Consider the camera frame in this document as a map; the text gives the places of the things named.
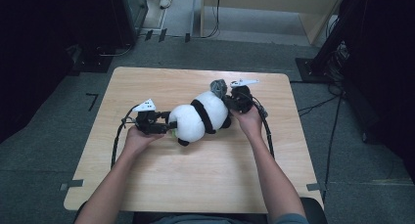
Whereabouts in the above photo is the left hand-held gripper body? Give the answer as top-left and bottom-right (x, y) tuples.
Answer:
(131, 98), (161, 136)

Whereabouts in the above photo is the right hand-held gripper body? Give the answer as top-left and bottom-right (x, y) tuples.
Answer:
(227, 78), (260, 114)

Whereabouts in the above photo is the grey cloth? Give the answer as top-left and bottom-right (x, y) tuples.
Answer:
(208, 78), (229, 100)

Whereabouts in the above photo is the panda plush toy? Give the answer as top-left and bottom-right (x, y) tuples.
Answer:
(167, 90), (234, 148)

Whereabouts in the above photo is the person's left hand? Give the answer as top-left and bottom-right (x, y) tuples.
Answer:
(123, 125), (166, 158)

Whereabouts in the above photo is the person's right hand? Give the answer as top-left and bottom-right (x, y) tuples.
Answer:
(229, 104), (265, 143)

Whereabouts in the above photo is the person's torso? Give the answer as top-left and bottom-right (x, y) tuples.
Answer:
(131, 211), (272, 224)

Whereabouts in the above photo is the grey floor tape piece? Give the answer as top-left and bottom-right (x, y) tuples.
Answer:
(59, 179), (85, 192)
(305, 182), (328, 193)

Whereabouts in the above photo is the black metal stand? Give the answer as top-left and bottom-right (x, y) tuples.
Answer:
(295, 0), (361, 85)

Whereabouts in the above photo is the dark cabinet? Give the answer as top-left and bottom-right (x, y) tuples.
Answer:
(109, 0), (150, 48)

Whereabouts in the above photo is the left hand-held gripper cable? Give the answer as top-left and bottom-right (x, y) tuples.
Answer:
(110, 104), (140, 170)

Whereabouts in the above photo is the hand-held gripper cable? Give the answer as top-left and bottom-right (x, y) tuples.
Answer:
(110, 104), (140, 170)
(250, 94), (276, 160)

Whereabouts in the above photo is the right hand-held gripper cable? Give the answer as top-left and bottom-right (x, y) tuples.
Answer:
(250, 94), (276, 160)

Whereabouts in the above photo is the black floor cable loop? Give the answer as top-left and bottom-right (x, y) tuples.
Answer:
(94, 42), (135, 58)

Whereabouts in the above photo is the short black floor cable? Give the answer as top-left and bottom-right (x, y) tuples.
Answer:
(297, 94), (341, 118)

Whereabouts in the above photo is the black hanging cable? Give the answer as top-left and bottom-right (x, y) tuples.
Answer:
(195, 0), (222, 40)

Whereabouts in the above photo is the long black floor cable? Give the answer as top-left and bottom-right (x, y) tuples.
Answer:
(322, 96), (345, 203)

